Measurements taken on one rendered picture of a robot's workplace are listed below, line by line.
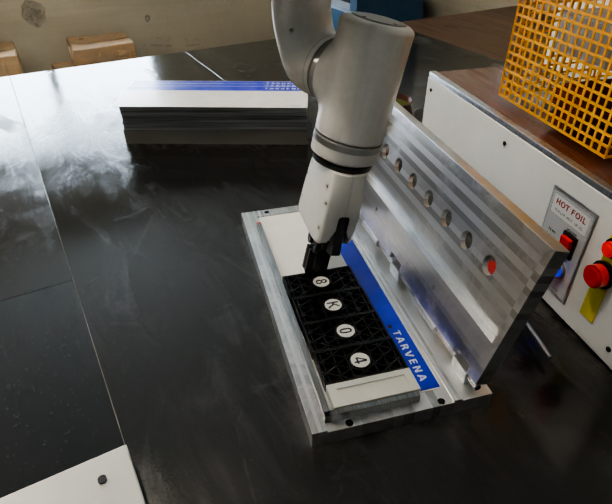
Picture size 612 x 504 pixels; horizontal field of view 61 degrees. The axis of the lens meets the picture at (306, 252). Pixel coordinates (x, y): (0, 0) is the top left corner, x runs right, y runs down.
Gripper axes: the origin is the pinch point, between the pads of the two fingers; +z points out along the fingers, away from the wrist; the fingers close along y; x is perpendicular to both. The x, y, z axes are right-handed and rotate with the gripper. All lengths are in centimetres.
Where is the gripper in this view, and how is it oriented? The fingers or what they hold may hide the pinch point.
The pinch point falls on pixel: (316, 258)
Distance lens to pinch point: 72.6
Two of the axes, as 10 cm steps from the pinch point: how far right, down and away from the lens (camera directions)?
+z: -2.0, 8.2, 5.3
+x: 9.4, 0.2, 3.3
